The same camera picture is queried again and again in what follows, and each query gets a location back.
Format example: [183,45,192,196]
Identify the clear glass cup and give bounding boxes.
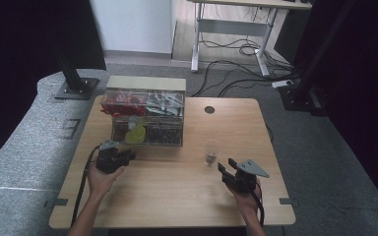
[204,140,221,167]

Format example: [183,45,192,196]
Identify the red packets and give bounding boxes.
[100,92,148,119]

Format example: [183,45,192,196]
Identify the pile of dark small pieces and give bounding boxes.
[147,125,182,146]

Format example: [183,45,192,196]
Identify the yellow round discs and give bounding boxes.
[124,125,148,145]

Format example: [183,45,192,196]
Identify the white-legged desk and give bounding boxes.
[186,0,313,79]

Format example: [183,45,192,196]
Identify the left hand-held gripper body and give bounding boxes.
[95,139,128,175]

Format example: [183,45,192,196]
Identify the black floor cables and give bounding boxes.
[190,30,301,98]

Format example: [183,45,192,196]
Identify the silver packets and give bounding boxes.
[145,91,185,116]

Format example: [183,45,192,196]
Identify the black metal stand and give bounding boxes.
[278,0,357,114]
[52,38,100,101]

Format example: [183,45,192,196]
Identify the white power strip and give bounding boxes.
[271,79,295,89]

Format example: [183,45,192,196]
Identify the dark curtain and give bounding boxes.
[274,0,378,210]
[0,0,107,173]

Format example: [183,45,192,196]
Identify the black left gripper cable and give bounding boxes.
[70,145,102,228]

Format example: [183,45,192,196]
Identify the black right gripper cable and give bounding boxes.
[249,183,266,228]

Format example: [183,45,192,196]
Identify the person's left hand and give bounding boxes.
[87,162,126,202]

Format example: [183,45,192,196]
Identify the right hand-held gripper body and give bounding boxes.
[221,158,271,194]

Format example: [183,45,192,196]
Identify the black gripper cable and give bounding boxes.
[249,183,266,228]
[70,145,102,228]

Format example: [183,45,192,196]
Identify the clear acrylic organizer box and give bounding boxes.
[100,75,187,148]

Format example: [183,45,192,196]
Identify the person's right hand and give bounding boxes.
[225,178,264,217]

